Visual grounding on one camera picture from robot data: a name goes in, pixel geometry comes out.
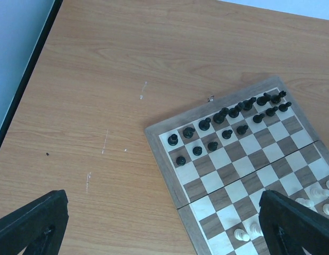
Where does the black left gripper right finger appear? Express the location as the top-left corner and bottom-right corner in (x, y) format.
(259, 190), (329, 254)

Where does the wooden chess board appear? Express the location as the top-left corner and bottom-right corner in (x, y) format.
(145, 76), (329, 254)

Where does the black knight piece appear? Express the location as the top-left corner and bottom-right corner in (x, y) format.
(256, 92), (272, 106)
(182, 126), (196, 139)

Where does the black queen piece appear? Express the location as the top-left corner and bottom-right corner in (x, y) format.
(213, 107), (229, 124)

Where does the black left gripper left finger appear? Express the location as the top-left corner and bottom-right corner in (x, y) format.
(0, 190), (69, 254)

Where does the black king piece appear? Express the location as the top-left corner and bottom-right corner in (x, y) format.
(228, 102), (244, 118)

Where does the black pawn piece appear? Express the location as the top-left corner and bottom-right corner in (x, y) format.
(192, 146), (203, 156)
(237, 124), (249, 135)
(222, 129), (233, 140)
(279, 101), (292, 112)
(176, 156), (186, 166)
(207, 141), (218, 152)
(265, 106), (279, 117)
(252, 113), (265, 124)

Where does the black rook piece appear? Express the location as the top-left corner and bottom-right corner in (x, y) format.
(271, 90), (286, 104)
(167, 133), (178, 146)

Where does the black bishop piece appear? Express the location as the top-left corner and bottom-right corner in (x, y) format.
(243, 97), (257, 111)
(198, 117), (211, 131)

